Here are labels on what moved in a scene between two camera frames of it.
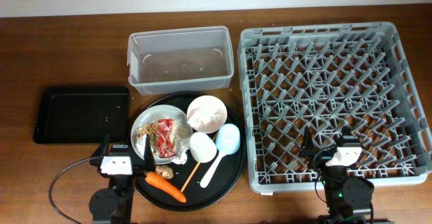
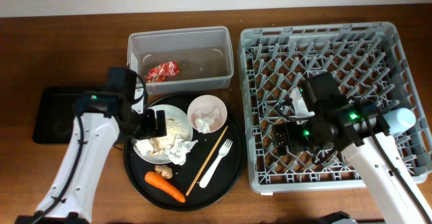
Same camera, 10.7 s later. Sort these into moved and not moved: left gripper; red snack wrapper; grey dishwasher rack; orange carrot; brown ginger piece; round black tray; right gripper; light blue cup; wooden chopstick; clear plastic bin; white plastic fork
Moved: right gripper; wooden chopstick; red snack wrapper; light blue cup; left gripper
Not moved: clear plastic bin; grey dishwasher rack; round black tray; white plastic fork; orange carrot; brown ginger piece
